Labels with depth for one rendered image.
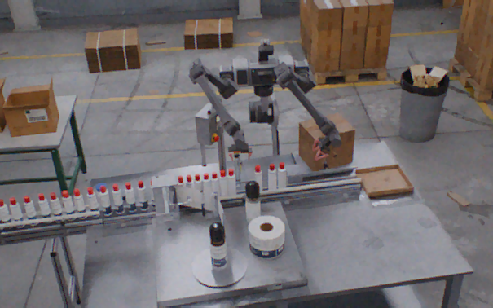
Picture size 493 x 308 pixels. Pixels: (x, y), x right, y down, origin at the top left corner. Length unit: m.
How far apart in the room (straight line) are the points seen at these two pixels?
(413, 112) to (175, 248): 3.13
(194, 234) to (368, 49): 3.99
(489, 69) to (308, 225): 3.59
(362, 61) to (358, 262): 3.90
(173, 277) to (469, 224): 2.70
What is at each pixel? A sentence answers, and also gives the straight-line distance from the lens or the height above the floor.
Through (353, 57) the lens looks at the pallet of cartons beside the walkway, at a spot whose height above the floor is 0.30.
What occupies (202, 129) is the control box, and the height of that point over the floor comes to 1.39.
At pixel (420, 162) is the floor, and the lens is 5.78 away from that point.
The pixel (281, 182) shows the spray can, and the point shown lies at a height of 0.95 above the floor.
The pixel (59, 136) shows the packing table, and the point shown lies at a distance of 4.89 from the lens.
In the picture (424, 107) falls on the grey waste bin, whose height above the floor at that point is 0.40.
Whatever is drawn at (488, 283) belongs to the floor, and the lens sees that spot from 4.73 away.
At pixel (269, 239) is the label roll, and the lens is 3.28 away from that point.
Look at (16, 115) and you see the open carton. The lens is 4.92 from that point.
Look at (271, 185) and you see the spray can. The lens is 3.78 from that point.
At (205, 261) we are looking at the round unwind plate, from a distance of 3.37.
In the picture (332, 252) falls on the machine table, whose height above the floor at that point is 0.83.
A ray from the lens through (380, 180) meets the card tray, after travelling 4.07.
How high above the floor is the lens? 3.23
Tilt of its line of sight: 34 degrees down
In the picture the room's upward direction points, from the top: 3 degrees counter-clockwise
